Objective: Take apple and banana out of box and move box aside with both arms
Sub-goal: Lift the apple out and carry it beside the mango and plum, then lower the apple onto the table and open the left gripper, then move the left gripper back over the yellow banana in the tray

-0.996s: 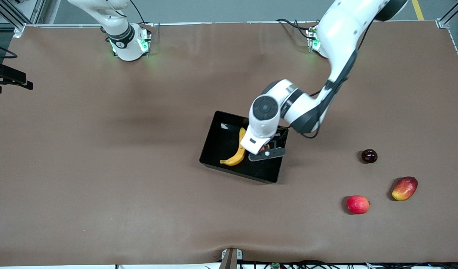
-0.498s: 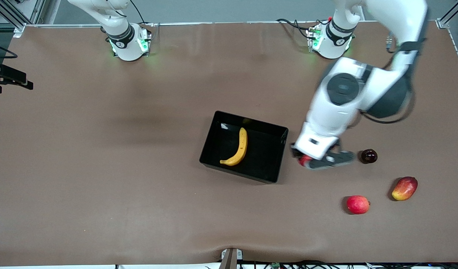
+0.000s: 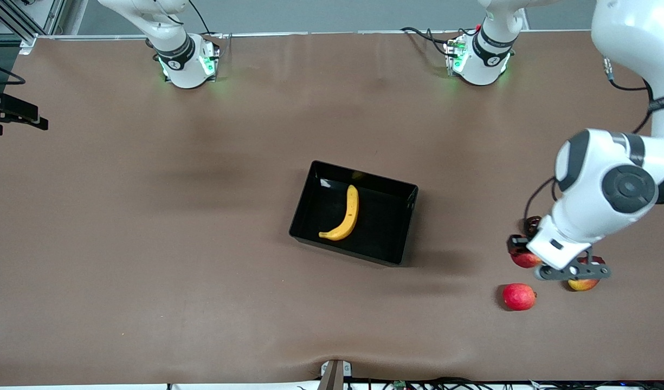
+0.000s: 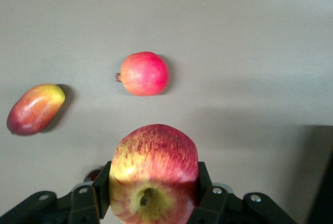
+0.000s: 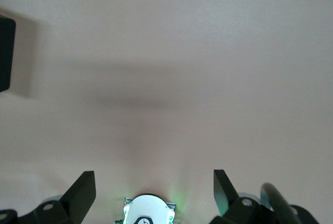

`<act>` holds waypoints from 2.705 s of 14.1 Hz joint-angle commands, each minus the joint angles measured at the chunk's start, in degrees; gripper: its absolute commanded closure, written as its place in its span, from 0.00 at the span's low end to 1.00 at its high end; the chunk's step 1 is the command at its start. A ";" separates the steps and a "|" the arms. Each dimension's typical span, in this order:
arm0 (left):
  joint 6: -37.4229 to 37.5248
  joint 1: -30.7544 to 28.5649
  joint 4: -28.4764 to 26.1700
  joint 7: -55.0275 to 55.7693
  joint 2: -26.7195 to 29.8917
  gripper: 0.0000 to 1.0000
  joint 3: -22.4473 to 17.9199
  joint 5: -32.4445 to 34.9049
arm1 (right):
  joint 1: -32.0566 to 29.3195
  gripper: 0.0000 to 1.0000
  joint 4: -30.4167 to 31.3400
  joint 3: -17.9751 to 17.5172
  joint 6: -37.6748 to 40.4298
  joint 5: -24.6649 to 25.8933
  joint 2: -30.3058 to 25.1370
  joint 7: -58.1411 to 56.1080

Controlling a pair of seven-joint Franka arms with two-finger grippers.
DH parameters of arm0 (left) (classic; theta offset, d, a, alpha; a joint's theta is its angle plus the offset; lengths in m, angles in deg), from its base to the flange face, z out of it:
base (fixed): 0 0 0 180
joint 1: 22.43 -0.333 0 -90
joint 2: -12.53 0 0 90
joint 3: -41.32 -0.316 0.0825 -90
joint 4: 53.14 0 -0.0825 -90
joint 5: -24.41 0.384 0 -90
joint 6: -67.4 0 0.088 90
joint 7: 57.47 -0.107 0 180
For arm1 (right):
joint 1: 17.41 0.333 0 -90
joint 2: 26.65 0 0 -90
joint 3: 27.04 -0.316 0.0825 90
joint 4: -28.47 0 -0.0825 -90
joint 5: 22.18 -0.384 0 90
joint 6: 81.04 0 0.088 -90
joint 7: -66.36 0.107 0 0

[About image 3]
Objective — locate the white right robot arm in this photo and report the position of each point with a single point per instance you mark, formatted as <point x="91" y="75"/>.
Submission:
<point x="174" y="51"/>

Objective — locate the dark purple plum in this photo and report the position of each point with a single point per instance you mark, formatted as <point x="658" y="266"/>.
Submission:
<point x="532" y="223"/>

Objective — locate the yellow banana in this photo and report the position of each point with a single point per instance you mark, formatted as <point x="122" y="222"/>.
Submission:
<point x="352" y="211"/>

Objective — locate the aluminium frame profile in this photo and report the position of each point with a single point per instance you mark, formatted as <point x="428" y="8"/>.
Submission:
<point x="17" y="19"/>

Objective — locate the black plastic box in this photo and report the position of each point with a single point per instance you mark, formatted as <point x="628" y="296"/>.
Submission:
<point x="375" y="244"/>

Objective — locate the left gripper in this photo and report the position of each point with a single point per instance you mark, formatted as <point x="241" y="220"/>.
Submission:
<point x="518" y="242"/>

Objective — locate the small red yellow apple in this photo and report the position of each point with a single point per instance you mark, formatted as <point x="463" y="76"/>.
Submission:
<point x="525" y="260"/>

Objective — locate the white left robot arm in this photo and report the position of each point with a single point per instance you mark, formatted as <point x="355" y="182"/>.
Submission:
<point x="624" y="32"/>

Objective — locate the metal clamp bracket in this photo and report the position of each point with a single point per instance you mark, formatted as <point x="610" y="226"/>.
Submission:
<point x="334" y="371"/>

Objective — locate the red yellow mango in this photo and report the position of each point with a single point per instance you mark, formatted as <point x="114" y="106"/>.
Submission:
<point x="581" y="285"/>

